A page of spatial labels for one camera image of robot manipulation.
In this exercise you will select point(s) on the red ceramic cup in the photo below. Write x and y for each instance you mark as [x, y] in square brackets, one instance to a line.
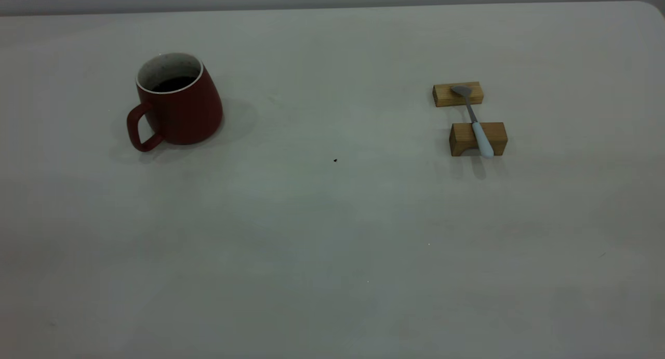
[182, 115]

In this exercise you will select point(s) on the arched wooden block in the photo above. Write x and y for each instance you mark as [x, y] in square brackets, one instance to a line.
[460, 136]

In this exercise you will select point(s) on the flat rectangular wooden block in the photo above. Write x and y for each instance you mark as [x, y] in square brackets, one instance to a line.
[441, 96]

